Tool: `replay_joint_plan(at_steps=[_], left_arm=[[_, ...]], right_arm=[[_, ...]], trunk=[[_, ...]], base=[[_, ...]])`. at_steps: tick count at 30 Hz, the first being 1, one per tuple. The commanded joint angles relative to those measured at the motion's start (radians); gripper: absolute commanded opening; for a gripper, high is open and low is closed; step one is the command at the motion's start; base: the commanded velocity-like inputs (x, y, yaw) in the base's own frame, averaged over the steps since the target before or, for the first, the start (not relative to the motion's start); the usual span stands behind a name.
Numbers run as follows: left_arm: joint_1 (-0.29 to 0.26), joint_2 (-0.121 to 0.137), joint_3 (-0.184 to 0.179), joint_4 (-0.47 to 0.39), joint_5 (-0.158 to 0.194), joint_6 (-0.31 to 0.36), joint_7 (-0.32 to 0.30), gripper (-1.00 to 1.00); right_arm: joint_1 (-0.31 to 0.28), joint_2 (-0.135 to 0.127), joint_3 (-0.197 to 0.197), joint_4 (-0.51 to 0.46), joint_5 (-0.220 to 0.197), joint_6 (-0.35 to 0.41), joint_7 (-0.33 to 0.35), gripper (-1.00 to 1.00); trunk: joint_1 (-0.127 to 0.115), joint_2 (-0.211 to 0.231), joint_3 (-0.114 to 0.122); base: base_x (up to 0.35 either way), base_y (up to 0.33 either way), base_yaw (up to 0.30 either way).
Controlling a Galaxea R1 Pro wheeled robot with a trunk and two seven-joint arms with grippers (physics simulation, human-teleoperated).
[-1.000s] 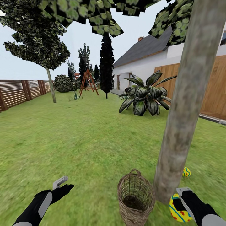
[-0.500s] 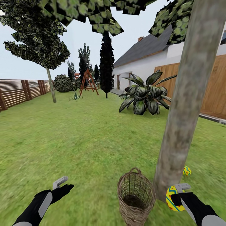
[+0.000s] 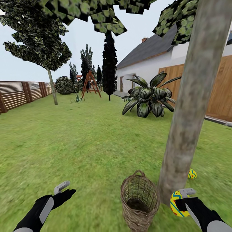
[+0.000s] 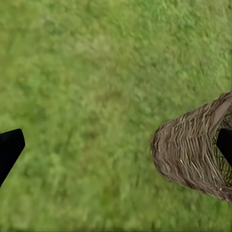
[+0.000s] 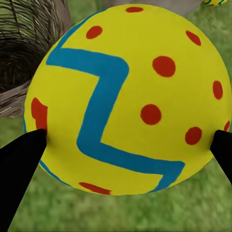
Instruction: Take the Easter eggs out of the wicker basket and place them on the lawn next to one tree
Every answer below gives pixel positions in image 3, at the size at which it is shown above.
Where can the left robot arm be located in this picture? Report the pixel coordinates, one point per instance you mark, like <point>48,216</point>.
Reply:
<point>36,217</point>

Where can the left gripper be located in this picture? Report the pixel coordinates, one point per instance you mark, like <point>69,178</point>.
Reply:
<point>64,196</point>

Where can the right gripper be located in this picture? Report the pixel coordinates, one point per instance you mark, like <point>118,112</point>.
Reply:
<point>181,204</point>

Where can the easter egg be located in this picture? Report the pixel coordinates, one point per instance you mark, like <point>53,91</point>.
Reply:
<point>192,174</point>
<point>176,195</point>

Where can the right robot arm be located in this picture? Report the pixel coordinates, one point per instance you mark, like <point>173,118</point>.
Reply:
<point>208,220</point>

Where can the wicker basket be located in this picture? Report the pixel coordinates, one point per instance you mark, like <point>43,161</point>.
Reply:
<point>139,220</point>

